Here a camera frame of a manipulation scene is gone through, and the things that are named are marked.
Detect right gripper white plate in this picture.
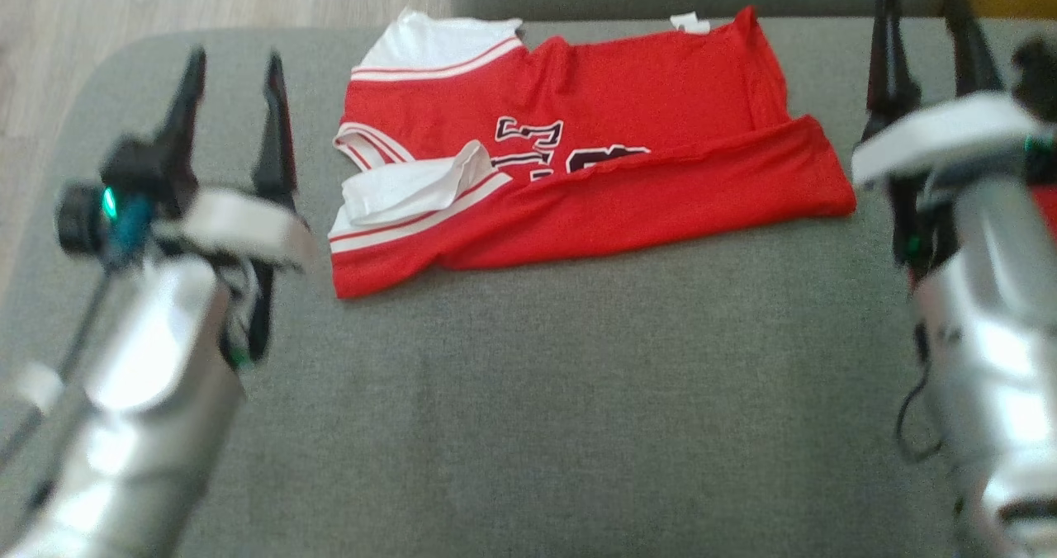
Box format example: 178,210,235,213
851,0,1051,270

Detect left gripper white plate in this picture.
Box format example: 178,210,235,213
153,46,319,369

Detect red basketball shorts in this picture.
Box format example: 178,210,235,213
1032,180,1057,239

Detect red basketball jersey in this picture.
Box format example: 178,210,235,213
328,5,858,300

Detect white tape label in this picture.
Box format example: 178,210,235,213
17,362,65,414

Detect grey fabric sofa seat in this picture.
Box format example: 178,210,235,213
0,17,1057,558

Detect right black cable blue plug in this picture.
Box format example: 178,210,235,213
896,327,946,465

